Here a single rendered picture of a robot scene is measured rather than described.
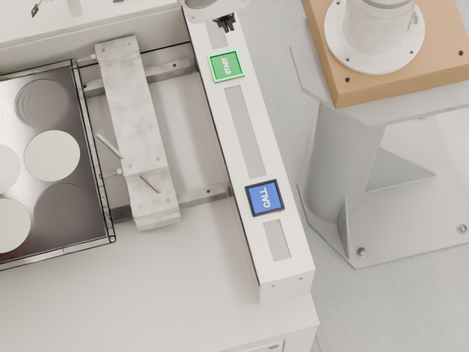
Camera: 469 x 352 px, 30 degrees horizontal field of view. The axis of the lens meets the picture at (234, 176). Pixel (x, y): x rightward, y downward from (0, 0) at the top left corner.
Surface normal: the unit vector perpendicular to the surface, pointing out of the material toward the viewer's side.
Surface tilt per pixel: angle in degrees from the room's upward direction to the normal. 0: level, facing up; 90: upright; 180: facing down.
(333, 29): 3
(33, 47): 90
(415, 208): 0
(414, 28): 3
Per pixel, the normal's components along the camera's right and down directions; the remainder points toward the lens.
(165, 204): -0.02, -0.38
